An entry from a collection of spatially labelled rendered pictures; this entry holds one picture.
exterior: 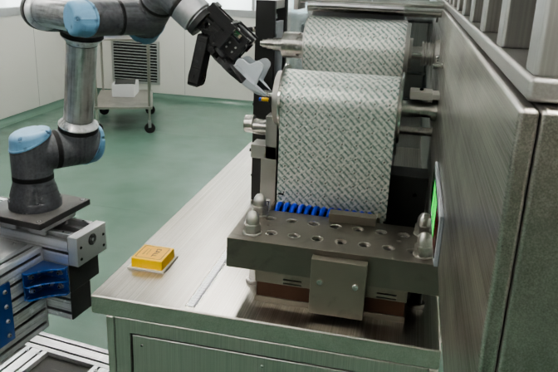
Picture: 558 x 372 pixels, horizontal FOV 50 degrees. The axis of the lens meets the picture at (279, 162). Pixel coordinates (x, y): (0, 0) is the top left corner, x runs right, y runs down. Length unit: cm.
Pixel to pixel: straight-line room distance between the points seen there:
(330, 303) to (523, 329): 74
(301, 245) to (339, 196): 20
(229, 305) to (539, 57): 90
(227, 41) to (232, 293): 51
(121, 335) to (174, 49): 625
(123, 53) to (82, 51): 586
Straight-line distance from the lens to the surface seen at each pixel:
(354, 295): 111
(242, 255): 114
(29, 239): 191
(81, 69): 177
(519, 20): 52
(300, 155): 126
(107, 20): 132
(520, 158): 37
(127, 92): 625
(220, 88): 721
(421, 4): 149
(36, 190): 186
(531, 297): 40
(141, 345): 125
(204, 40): 129
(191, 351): 121
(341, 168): 125
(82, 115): 183
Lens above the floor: 150
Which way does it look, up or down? 17 degrees down
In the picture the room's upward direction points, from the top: 2 degrees clockwise
